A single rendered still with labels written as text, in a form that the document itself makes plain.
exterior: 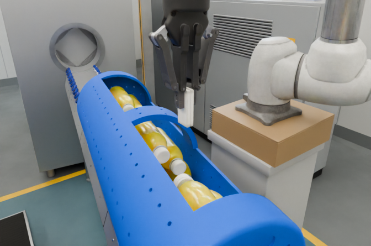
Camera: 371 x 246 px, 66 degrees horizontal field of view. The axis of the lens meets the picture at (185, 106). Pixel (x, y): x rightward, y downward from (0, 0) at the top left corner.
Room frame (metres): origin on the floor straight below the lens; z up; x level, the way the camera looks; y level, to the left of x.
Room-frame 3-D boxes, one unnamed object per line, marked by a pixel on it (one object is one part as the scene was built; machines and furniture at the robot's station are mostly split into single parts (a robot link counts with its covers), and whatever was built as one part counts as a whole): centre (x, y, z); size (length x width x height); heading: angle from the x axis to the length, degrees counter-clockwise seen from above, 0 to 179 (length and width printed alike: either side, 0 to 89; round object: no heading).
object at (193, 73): (0.48, -0.01, 1.42); 0.04 x 0.01 x 0.11; 36
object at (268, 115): (1.01, -0.30, 1.13); 0.22 x 0.18 x 0.06; 30
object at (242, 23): (2.84, -0.40, 0.72); 2.15 x 0.54 x 1.45; 35
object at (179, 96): (0.46, 0.02, 1.36); 0.03 x 0.01 x 0.05; 126
